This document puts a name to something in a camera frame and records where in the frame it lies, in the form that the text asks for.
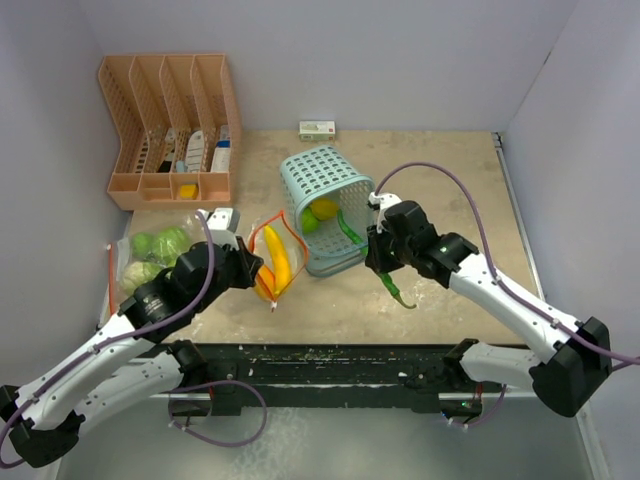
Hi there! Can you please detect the black aluminium base frame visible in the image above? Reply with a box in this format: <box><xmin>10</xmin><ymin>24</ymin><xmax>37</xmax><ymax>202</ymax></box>
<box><xmin>171</xmin><ymin>343</ymin><xmax>503</xmax><ymax>416</ymax></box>

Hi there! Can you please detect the green cabbage toy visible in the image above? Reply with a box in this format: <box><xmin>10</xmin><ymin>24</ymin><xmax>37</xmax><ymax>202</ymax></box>
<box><xmin>151</xmin><ymin>226</ymin><xmax>191</xmax><ymax>267</ymax></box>

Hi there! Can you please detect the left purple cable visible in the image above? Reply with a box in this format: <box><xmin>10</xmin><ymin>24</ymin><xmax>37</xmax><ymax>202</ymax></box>
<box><xmin>0</xmin><ymin>209</ymin><xmax>216</xmax><ymax>466</ymax></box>

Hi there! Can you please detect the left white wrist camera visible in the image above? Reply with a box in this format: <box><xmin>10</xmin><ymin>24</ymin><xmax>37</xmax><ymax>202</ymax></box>
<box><xmin>198</xmin><ymin>207</ymin><xmax>240</xmax><ymax>250</ymax></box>

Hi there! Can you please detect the clear orange-zip bag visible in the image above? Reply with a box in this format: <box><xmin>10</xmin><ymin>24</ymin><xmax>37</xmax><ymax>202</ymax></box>
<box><xmin>108</xmin><ymin>211</ymin><xmax>203</xmax><ymax>314</ymax></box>
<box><xmin>248</xmin><ymin>210</ymin><xmax>309</xmax><ymax>312</ymax></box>

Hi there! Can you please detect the light blue plastic basket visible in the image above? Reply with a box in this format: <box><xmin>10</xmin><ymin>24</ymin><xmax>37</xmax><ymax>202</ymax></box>
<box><xmin>280</xmin><ymin>145</ymin><xmax>374</xmax><ymax>277</ymax></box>

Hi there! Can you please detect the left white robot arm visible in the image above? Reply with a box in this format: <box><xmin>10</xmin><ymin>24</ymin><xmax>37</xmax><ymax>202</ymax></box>
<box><xmin>1</xmin><ymin>242</ymin><xmax>263</xmax><ymax>470</ymax></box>

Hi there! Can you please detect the yellow banana toy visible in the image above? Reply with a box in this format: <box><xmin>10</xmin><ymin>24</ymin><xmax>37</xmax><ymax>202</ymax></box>
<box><xmin>264</xmin><ymin>225</ymin><xmax>292</xmax><ymax>297</ymax></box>

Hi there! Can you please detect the orange plastic file organizer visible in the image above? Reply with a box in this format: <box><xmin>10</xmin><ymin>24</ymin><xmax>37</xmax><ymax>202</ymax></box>
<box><xmin>98</xmin><ymin>53</ymin><xmax>243</xmax><ymax>211</ymax></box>

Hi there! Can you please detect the green chili pepper toy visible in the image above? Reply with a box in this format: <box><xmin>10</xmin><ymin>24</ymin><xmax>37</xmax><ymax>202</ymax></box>
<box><xmin>336</xmin><ymin>209</ymin><xmax>417</xmax><ymax>310</ymax></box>

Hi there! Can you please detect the green chayote toy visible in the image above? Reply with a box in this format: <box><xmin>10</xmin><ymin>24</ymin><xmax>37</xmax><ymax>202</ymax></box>
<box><xmin>301</xmin><ymin>207</ymin><xmax>320</xmax><ymax>235</ymax></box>

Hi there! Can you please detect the yellow block in organizer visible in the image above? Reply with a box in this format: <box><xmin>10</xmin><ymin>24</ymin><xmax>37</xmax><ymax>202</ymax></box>
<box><xmin>178</xmin><ymin>184</ymin><xmax>198</xmax><ymax>200</ymax></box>

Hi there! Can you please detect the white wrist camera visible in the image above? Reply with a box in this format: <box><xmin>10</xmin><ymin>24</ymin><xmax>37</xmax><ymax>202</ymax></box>
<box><xmin>368</xmin><ymin>192</ymin><xmax>402</xmax><ymax>233</ymax></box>
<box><xmin>198</xmin><ymin>207</ymin><xmax>240</xmax><ymax>250</ymax></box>

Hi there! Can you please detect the small green white box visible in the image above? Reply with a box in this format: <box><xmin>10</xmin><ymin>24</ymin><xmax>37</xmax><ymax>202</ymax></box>
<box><xmin>298</xmin><ymin>120</ymin><xmax>336</xmax><ymax>142</ymax></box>

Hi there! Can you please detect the black white item in organizer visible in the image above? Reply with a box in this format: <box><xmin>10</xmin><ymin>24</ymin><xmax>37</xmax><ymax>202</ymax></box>
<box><xmin>156</xmin><ymin>128</ymin><xmax>176</xmax><ymax>173</ymax></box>

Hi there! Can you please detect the yellow star fruit toy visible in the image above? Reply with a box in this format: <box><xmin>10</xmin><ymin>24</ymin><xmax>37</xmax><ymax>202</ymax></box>
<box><xmin>310</xmin><ymin>198</ymin><xmax>340</xmax><ymax>221</ymax></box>

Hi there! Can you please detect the white patterned packet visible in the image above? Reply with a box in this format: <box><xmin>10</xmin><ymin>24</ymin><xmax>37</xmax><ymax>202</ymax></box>
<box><xmin>184</xmin><ymin>130</ymin><xmax>205</xmax><ymax>173</ymax></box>

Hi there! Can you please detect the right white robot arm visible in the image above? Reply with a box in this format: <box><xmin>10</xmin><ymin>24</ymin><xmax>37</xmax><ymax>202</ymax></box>
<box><xmin>365</xmin><ymin>193</ymin><xmax>612</xmax><ymax>417</ymax></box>

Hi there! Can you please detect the white blue packet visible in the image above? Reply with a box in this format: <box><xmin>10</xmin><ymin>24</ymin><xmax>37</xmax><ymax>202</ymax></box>
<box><xmin>209</xmin><ymin>125</ymin><xmax>231</xmax><ymax>173</ymax></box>

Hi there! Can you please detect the orange mango toy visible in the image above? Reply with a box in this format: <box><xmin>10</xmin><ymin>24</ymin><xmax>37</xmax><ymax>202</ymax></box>
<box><xmin>254</xmin><ymin>265</ymin><xmax>275</xmax><ymax>302</ymax></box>

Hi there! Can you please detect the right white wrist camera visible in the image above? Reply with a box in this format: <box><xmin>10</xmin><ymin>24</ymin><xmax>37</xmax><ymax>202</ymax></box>
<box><xmin>368</xmin><ymin>192</ymin><xmax>402</xmax><ymax>233</ymax></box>

